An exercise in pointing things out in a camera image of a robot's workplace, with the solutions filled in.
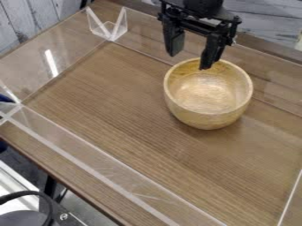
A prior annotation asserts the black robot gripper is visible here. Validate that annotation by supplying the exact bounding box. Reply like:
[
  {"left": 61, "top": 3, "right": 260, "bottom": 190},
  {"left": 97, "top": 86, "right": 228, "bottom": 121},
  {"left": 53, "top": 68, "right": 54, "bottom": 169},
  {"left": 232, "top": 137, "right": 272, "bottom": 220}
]
[{"left": 158, "top": 0, "right": 242, "bottom": 70}]

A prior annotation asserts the black cable loop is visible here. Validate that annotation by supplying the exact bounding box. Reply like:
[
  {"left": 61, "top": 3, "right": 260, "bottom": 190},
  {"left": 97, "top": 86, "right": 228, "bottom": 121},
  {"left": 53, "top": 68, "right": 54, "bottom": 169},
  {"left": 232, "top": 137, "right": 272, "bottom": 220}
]
[{"left": 0, "top": 190, "right": 55, "bottom": 226}]

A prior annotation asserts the light wooden bowl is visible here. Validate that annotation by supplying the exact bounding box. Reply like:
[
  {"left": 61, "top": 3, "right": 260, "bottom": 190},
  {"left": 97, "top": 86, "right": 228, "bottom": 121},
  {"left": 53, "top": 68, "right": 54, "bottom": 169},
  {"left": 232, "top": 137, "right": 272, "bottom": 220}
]
[{"left": 163, "top": 58, "right": 254, "bottom": 130}]

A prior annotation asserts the black table leg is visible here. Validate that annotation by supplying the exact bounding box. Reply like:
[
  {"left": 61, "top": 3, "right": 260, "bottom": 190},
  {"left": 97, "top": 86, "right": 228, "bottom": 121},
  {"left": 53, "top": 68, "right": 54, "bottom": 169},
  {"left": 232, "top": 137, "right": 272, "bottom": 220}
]
[{"left": 45, "top": 176, "right": 57, "bottom": 199}]

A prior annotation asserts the blue object at edge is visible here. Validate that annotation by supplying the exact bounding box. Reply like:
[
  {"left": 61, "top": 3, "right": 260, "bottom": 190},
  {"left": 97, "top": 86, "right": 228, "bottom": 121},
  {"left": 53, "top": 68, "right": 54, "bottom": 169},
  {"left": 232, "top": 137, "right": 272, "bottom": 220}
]
[{"left": 0, "top": 94, "right": 15, "bottom": 103}]

